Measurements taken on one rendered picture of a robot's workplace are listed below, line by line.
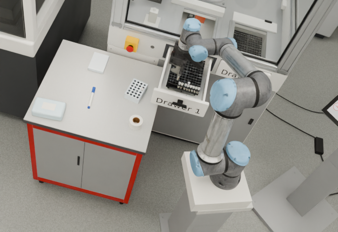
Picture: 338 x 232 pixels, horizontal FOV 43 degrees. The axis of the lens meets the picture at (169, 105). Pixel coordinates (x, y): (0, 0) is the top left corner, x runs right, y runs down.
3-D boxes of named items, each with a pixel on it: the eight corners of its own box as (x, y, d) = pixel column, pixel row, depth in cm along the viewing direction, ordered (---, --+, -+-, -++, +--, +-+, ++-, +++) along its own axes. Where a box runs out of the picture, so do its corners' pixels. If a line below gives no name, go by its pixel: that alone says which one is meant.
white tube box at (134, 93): (138, 104, 228) (139, 99, 225) (123, 97, 229) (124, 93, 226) (147, 88, 236) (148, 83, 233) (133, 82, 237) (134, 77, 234)
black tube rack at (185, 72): (196, 98, 229) (199, 90, 224) (164, 89, 228) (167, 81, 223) (202, 68, 243) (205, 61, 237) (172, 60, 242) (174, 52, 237)
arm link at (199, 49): (218, 50, 185) (210, 31, 191) (193, 51, 182) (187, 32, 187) (213, 62, 191) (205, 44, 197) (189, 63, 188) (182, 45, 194)
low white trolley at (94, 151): (127, 211, 272) (145, 152, 212) (31, 186, 269) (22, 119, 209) (147, 137, 308) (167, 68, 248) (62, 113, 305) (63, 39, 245)
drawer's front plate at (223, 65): (263, 88, 246) (271, 76, 237) (215, 74, 244) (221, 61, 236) (263, 85, 247) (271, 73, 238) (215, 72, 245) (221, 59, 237)
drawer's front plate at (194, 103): (203, 117, 225) (208, 105, 216) (150, 102, 223) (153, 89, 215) (203, 114, 226) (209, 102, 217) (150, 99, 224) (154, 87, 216)
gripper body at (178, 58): (172, 54, 214) (177, 36, 204) (188, 59, 214) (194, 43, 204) (168, 64, 209) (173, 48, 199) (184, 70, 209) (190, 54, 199)
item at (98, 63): (102, 74, 236) (103, 72, 234) (87, 69, 235) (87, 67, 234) (109, 57, 243) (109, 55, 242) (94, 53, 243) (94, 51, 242)
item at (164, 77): (201, 112, 224) (204, 105, 220) (154, 99, 223) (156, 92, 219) (210, 58, 249) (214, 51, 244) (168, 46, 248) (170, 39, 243)
